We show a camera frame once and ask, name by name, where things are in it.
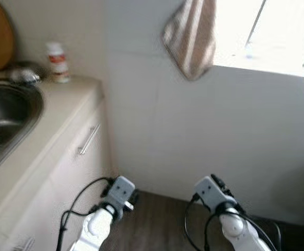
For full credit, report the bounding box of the metal cabinet handle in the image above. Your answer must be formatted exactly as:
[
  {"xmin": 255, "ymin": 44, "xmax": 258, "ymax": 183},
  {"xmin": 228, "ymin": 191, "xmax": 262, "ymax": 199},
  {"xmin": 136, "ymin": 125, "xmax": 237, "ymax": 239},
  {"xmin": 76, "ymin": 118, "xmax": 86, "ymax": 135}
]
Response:
[
  {"xmin": 77, "ymin": 122, "xmax": 102, "ymax": 156},
  {"xmin": 14, "ymin": 236, "xmax": 36, "ymax": 251}
]

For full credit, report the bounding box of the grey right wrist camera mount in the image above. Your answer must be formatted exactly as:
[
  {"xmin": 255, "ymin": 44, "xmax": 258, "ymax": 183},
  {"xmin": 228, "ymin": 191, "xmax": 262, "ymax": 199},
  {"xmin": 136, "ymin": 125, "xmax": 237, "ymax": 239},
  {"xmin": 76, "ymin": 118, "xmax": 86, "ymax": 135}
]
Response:
[{"xmin": 194, "ymin": 175, "xmax": 231, "ymax": 208}]

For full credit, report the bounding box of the brown striped hanging towel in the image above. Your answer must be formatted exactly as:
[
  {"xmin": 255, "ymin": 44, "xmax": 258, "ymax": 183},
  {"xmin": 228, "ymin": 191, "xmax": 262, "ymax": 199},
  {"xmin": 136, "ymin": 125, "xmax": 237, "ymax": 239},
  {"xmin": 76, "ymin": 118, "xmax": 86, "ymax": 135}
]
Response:
[{"xmin": 161, "ymin": 0, "xmax": 217, "ymax": 82}]

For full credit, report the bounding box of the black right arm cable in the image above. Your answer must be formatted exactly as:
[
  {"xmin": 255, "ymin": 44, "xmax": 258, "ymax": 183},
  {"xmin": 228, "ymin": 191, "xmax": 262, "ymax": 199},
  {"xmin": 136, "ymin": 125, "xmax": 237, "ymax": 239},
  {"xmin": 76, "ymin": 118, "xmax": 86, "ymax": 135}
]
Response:
[{"xmin": 183, "ymin": 193, "xmax": 283, "ymax": 251}]

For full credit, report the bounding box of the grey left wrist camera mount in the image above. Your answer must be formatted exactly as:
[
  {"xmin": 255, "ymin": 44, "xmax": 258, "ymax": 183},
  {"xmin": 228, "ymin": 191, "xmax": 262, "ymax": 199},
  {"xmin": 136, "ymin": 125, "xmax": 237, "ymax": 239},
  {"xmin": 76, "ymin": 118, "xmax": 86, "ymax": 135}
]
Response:
[{"xmin": 109, "ymin": 176, "xmax": 137, "ymax": 210}]

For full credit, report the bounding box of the silver metal scourer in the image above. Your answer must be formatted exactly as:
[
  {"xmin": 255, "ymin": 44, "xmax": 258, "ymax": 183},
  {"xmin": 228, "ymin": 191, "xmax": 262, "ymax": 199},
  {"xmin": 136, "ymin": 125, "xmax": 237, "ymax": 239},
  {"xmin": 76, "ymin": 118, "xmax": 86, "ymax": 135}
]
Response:
[{"xmin": 6, "ymin": 61, "xmax": 45, "ymax": 86}]

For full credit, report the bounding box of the stainless steel kitchen sink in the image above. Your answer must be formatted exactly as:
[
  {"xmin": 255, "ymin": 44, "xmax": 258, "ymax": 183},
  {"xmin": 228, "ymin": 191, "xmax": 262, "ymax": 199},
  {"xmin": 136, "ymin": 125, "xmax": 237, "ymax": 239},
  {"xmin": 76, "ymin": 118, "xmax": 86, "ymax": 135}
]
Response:
[{"xmin": 0, "ymin": 81, "xmax": 44, "ymax": 178}]

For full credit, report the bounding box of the white bottle red label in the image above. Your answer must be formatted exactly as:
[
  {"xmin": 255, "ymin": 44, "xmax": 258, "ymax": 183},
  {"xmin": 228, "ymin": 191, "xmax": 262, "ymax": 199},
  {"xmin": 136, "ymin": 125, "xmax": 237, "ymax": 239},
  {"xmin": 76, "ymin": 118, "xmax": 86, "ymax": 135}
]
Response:
[{"xmin": 45, "ymin": 42, "xmax": 72, "ymax": 84}]

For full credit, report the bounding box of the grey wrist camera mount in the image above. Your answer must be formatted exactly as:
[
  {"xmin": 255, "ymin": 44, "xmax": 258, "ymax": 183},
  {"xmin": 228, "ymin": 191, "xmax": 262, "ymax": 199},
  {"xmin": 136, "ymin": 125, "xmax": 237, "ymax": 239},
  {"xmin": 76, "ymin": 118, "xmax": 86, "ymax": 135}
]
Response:
[
  {"xmin": 194, "ymin": 175, "xmax": 231, "ymax": 208},
  {"xmin": 109, "ymin": 176, "xmax": 137, "ymax": 210}
]

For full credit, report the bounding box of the white barred window frame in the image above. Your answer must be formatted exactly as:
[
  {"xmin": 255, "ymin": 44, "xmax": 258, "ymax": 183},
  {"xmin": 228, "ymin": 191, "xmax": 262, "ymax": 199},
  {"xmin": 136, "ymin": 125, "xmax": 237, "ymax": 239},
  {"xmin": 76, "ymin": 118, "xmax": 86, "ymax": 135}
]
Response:
[{"xmin": 212, "ymin": 0, "xmax": 304, "ymax": 79}]

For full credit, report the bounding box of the beige kitchen cabinet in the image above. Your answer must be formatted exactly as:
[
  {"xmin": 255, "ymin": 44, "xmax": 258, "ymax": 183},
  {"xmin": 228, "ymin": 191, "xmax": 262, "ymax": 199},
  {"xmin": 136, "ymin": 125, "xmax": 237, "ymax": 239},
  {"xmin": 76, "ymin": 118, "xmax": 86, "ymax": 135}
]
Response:
[{"xmin": 0, "ymin": 76, "xmax": 113, "ymax": 251}]

